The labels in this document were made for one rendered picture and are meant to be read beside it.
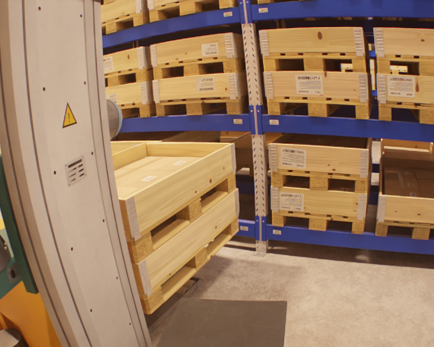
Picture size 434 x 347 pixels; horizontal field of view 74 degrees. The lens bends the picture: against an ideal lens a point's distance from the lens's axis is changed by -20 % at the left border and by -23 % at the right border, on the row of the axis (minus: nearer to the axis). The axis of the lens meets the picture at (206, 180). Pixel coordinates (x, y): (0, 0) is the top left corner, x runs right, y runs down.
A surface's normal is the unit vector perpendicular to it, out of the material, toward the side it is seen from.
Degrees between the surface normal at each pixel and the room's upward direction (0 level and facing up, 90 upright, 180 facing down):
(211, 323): 0
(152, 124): 90
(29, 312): 74
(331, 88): 90
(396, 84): 90
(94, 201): 90
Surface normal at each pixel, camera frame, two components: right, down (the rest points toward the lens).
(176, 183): 0.88, 0.07
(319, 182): -0.48, 0.29
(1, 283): 0.97, -0.01
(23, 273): -0.22, 0.30
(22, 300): -0.48, 0.01
